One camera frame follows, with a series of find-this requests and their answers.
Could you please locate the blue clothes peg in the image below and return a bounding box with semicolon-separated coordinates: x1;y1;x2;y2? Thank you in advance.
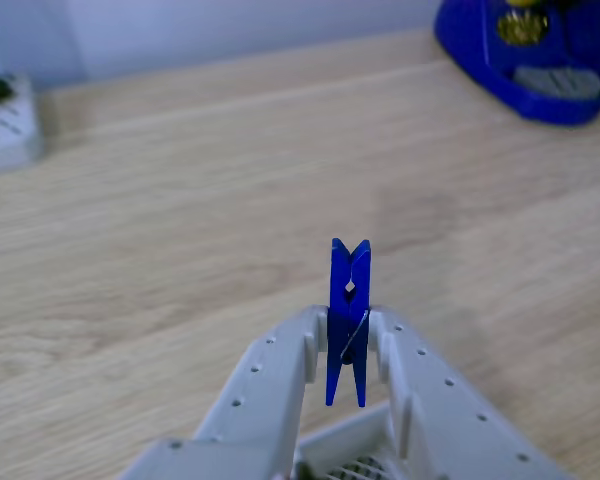
324;237;373;409

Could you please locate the white mesh crate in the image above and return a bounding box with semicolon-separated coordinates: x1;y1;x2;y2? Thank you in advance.
293;401;407;480

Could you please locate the grey cleaning sponge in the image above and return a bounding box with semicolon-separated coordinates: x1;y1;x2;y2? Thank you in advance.
511;66;600;100

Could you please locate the blue soldering iron stand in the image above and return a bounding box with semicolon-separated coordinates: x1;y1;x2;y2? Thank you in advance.
432;0;600;127

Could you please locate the white perforated box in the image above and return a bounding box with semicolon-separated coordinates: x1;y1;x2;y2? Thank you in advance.
0;73;44;175

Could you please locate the brass wire tip cleaner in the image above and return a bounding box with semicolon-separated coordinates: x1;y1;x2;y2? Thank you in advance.
496;9;550;47

